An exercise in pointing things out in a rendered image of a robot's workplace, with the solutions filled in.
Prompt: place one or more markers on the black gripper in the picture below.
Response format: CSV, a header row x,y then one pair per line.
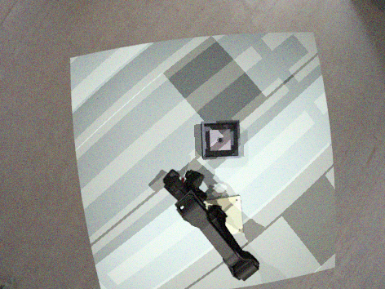
x,y
201,194

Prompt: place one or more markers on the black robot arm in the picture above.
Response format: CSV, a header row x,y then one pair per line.
x,y
211,222

